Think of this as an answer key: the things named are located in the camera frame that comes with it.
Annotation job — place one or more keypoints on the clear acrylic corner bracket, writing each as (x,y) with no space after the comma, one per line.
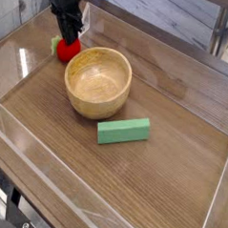
(86,19)

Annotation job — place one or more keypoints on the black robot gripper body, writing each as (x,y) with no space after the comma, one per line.
(66,10)

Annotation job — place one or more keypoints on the red plush strawberry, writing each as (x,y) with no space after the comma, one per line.
(63,51)

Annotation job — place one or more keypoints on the clear acrylic tray wall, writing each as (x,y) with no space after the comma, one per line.
(53,188)

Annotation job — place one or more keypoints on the metal table leg background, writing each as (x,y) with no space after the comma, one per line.
(219,40)

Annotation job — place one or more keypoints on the black table leg clamp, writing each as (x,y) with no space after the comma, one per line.
(14,217)

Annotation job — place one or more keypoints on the green rectangular block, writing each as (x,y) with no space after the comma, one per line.
(123,130)

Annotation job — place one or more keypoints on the wooden bowl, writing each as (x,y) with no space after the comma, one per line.
(98,82)

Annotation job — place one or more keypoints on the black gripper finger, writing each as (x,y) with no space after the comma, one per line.
(66,28)
(77,26)

